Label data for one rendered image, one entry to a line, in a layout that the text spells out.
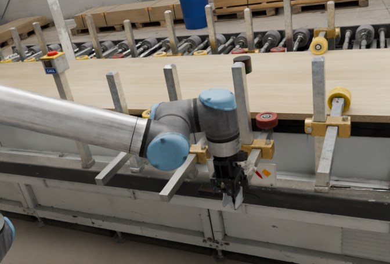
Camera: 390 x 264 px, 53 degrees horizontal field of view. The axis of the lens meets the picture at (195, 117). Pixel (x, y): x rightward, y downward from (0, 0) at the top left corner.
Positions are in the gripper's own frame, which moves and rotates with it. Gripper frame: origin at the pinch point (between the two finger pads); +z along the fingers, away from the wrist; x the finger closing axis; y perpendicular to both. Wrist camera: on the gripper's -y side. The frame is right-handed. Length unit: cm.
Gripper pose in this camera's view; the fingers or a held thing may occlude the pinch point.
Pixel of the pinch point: (235, 204)
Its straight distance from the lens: 120.0
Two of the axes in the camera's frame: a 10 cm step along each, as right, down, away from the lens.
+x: 9.1, 0.3, -4.1
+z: 1.6, 8.9, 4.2
